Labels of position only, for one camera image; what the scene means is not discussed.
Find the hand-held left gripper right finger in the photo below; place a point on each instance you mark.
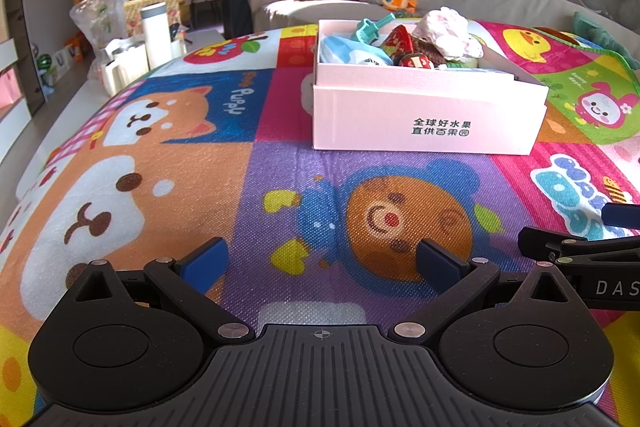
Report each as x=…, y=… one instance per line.
x=440, y=264

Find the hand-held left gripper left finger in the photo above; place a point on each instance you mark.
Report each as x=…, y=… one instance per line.
x=202, y=262

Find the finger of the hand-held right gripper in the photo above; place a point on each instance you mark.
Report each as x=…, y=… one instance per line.
x=622, y=213
x=550, y=241

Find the pink white cardboard box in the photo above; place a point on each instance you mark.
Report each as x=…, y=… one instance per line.
x=425, y=117

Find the red mushroom toy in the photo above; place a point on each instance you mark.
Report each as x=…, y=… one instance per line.
x=417, y=61

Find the brown toy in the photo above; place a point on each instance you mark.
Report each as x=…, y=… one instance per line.
x=431, y=49

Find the strawberry toy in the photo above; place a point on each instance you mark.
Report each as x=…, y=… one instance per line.
x=400, y=41

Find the blue white packet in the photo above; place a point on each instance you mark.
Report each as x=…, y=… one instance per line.
x=350, y=52

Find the white plush toy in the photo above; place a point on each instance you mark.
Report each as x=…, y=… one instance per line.
x=450, y=32

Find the teal toy shovel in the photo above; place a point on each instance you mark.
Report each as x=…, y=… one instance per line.
x=370, y=29

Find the colourful cartoon play mat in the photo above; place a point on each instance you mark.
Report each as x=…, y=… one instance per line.
x=280, y=187

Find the teal knitted cloth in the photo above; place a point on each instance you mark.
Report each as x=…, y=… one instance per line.
x=600, y=38

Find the white pitcher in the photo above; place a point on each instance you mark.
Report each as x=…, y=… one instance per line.
x=117, y=77

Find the white thermos bottle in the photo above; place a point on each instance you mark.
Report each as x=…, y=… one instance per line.
x=156, y=37

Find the white storage bin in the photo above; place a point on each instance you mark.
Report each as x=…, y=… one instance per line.
x=62, y=64

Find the beige sofa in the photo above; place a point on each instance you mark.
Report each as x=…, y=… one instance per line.
x=500, y=2

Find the green ball toy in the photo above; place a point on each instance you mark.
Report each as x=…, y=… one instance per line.
x=45, y=59

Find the wicker basket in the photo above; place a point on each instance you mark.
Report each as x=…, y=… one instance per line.
x=150, y=9

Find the clear plastic bag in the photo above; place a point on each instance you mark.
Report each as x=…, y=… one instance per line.
x=97, y=17

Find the orange fish plush toy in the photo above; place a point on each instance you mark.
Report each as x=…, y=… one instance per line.
x=397, y=1

